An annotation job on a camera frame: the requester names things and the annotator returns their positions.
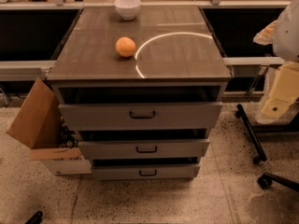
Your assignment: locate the grey drawer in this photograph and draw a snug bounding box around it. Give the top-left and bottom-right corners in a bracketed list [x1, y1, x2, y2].
[59, 102, 222, 131]
[78, 139, 209, 160]
[92, 163, 200, 180]

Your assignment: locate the white bowl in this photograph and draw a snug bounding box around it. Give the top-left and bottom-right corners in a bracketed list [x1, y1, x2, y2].
[114, 0, 141, 20]

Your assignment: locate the orange fruit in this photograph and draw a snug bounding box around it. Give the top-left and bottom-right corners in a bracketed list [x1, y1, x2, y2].
[116, 37, 136, 58]

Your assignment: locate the open cardboard box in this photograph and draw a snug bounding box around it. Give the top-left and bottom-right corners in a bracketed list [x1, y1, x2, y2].
[7, 77, 91, 175]

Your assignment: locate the black wheeled chair base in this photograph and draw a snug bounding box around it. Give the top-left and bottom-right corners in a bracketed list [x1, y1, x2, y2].
[235, 104, 299, 191]

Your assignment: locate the black object bottom left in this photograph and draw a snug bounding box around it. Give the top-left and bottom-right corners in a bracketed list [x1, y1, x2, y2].
[25, 211, 43, 224]

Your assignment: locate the grey drawer cabinet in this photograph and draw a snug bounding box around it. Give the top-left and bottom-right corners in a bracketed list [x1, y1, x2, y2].
[49, 6, 231, 171]

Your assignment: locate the back shelf rail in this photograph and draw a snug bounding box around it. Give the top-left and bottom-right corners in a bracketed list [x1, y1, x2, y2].
[0, 60, 55, 81]

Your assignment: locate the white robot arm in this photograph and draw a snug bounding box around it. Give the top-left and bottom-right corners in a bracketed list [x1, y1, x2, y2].
[253, 0, 299, 124]

